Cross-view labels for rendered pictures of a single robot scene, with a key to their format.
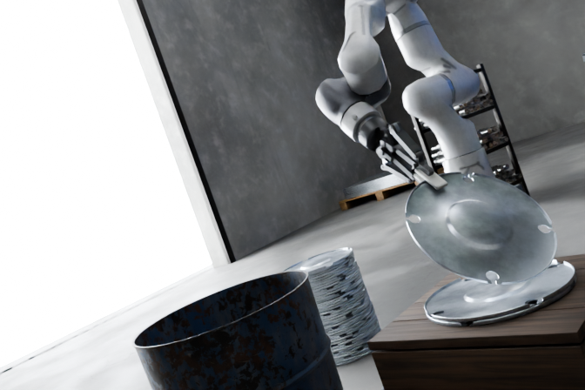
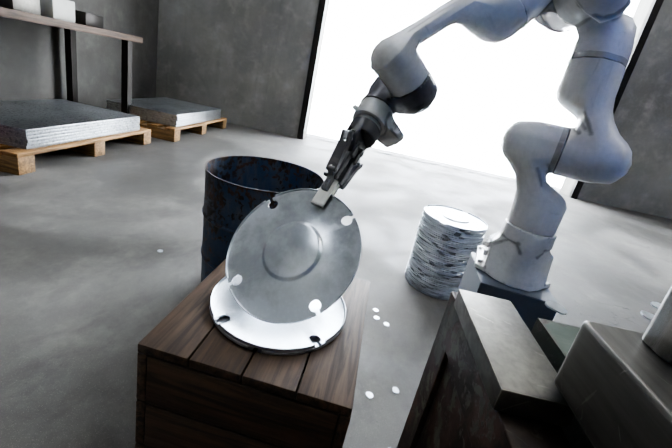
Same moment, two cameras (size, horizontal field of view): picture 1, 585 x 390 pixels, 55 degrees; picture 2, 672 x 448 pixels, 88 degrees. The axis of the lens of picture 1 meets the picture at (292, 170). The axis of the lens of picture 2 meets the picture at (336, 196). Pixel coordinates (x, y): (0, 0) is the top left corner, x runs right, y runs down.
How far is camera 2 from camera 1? 1.16 m
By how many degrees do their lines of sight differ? 55
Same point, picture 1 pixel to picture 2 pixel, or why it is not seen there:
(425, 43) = (576, 83)
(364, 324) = (438, 277)
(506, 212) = (318, 266)
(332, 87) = not seen: hidden behind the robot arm
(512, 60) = not seen: outside the picture
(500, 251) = (266, 276)
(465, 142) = (523, 215)
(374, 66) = (383, 69)
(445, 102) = (532, 161)
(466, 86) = (583, 163)
